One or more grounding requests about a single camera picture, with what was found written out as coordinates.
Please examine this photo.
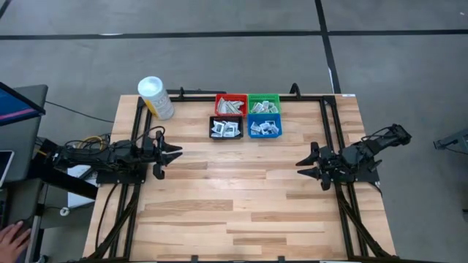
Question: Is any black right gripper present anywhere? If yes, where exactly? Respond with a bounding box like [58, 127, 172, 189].
[295, 141, 347, 181]

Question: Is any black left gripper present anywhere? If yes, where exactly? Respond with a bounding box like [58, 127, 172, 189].
[140, 129, 184, 168]

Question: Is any white wipes canister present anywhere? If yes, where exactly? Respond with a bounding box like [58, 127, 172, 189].
[137, 75, 176, 121]

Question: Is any black plastic basket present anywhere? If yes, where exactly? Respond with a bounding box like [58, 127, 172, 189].
[208, 115, 245, 140]

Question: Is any blue plastic basket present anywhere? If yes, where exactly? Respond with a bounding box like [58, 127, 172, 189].
[246, 113, 283, 140]

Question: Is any green plastic basket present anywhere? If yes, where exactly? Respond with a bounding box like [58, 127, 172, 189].
[247, 94, 282, 115]

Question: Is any red plastic basket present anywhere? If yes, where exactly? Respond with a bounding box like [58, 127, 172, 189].
[214, 94, 249, 117]

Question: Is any white paper sheet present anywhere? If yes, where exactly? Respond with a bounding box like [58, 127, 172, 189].
[67, 164, 99, 209]

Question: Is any black support beam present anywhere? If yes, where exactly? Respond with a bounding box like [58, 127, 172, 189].
[29, 166, 99, 200]

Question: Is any grey metal stand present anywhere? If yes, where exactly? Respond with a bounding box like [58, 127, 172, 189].
[434, 127, 468, 158]

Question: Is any grey workstation cart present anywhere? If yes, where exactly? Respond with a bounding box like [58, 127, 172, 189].
[0, 84, 49, 263]

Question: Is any black computer monitor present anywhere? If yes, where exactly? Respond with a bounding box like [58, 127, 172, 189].
[0, 80, 47, 127]

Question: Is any person's hand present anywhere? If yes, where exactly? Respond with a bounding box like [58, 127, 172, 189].
[0, 221, 33, 263]

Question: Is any black left camera cable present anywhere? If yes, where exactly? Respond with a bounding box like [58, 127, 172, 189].
[133, 125, 167, 145]

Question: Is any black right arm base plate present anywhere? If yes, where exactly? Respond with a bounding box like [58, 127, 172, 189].
[331, 153, 380, 183]

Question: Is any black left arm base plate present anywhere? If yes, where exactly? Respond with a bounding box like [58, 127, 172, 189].
[95, 167, 149, 185]

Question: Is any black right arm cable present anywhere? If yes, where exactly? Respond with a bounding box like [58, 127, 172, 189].
[360, 126, 394, 142]

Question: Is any yellow cable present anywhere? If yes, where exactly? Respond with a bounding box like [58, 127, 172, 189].
[75, 134, 110, 150]

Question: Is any black floor cable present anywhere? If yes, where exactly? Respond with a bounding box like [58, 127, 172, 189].
[45, 100, 115, 124]

